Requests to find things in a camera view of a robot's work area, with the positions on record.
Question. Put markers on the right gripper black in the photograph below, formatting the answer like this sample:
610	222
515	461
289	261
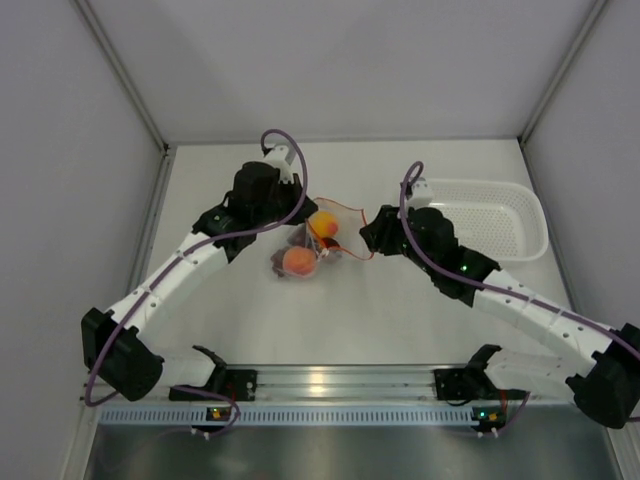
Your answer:
378	234

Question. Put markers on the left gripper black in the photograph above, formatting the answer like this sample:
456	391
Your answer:
294	191

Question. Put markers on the clear zip top bag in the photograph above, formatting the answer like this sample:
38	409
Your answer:
351	220

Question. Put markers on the yellow fake peach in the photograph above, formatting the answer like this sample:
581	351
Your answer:
324	224

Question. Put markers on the dark red fake apple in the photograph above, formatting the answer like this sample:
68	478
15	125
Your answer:
331	250

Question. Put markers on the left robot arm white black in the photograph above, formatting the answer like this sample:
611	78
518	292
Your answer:
117	343

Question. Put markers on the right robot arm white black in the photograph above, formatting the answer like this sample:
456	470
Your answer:
594	366

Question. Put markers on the purple fake grapes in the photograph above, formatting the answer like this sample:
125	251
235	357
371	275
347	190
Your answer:
297	237

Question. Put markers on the orange fake peach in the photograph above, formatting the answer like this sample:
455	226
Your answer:
300	261

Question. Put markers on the white perforated plastic basket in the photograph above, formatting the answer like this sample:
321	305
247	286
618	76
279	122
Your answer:
502	220

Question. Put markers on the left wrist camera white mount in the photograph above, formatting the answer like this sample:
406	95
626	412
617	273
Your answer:
281	157

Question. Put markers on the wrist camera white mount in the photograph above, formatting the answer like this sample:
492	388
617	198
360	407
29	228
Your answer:
419	194
281	157

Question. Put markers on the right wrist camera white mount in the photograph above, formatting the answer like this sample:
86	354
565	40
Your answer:
419	194

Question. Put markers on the aluminium mounting rail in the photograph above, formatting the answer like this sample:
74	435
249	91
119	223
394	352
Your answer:
285	384

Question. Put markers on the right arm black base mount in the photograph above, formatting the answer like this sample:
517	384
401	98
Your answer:
462	385

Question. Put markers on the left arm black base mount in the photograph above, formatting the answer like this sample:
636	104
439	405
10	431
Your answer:
237	384

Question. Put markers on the white slotted cable duct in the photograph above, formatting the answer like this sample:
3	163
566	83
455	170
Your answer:
273	415

